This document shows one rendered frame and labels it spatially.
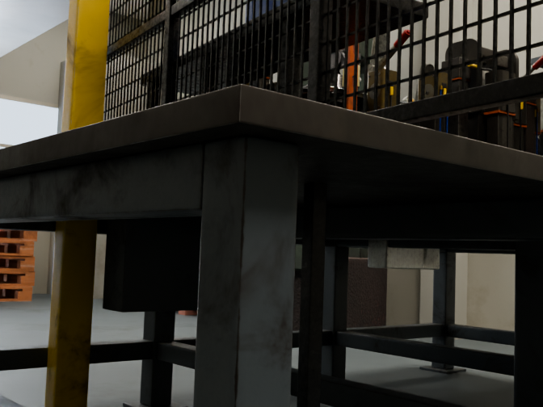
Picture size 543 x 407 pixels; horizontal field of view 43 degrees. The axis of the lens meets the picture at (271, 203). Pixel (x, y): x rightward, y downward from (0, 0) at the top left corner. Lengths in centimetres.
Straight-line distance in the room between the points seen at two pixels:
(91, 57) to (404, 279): 373
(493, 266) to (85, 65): 348
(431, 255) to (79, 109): 155
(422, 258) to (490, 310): 217
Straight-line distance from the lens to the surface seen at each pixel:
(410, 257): 281
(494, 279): 498
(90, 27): 220
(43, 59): 854
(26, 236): 713
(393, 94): 194
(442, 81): 204
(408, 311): 541
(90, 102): 215
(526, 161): 109
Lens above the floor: 53
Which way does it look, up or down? 4 degrees up
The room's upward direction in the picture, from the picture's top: 2 degrees clockwise
